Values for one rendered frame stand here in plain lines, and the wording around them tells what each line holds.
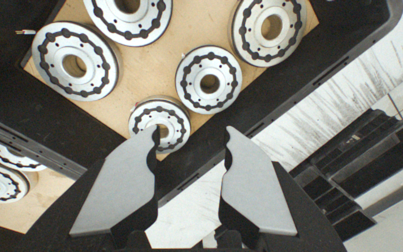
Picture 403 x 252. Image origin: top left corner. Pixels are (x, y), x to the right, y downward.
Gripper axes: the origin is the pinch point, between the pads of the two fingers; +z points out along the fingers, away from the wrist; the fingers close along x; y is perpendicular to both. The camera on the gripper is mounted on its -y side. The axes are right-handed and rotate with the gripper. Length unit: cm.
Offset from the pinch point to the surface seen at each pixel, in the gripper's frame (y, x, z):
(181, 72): -1.5, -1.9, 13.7
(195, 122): 8.4, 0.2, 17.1
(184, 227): 64, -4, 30
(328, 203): 87, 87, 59
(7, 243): 38, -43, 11
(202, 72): -1.5, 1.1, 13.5
